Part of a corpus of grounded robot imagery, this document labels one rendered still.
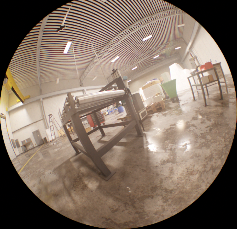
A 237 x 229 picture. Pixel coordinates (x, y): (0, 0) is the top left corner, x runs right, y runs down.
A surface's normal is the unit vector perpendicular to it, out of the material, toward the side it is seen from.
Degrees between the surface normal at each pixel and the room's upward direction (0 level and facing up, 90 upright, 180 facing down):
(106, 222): 0
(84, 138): 90
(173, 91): 101
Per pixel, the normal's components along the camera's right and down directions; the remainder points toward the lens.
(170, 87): -0.61, 0.47
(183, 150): -0.37, -0.93
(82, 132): 0.72, -0.25
